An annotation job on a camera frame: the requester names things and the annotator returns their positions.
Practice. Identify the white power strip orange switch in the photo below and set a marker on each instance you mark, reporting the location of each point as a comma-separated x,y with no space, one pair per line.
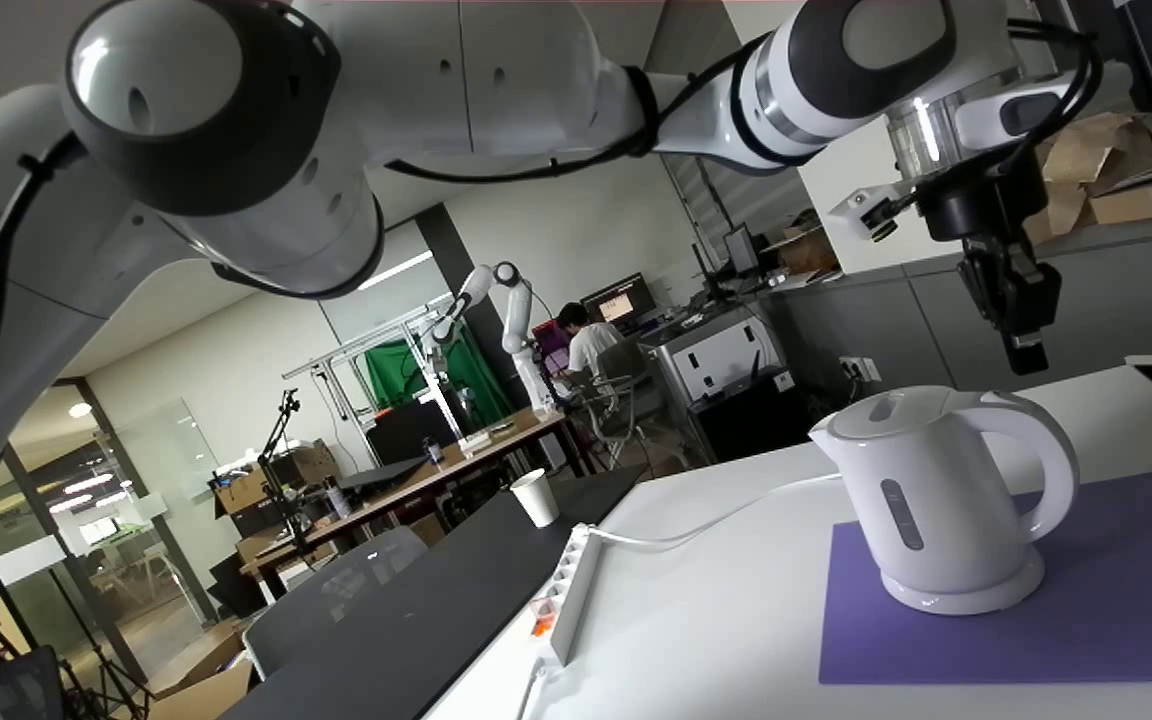
571,587

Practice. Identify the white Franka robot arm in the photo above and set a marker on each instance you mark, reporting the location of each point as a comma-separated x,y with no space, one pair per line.
470,80

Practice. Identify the wooden work table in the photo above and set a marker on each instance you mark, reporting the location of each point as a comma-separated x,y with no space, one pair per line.
401,486

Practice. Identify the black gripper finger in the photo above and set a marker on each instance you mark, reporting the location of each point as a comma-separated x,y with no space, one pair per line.
1001,315
1037,302

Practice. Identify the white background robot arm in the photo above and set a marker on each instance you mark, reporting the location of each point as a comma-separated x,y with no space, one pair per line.
517,332

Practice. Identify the white wall outlet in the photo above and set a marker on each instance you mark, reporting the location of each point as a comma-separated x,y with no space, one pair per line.
863,368

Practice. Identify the green cloth screen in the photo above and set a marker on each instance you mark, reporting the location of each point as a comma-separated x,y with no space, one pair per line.
396,367

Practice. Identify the grey chair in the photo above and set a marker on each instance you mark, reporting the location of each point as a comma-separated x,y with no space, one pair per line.
338,603

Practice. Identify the seated person white shirt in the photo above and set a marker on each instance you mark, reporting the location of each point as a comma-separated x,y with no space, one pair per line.
596,347

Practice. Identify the black computer monitor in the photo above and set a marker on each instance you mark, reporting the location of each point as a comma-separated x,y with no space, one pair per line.
617,302

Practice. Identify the white paper cup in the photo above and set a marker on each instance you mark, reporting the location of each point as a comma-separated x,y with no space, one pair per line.
536,500

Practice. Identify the white electric kettle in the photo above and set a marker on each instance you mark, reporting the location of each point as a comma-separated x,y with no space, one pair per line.
930,506

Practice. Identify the large open cardboard box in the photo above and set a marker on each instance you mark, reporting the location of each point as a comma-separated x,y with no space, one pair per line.
1096,155

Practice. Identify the brown cardboard box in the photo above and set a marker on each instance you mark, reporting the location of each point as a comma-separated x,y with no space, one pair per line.
210,692

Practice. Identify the white cabinet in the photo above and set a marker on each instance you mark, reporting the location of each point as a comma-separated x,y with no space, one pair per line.
722,357

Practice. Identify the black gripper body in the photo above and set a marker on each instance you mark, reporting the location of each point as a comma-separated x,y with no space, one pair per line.
991,221

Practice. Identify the purple rectangular mat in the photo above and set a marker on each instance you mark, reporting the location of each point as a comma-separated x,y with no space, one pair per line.
1137,587

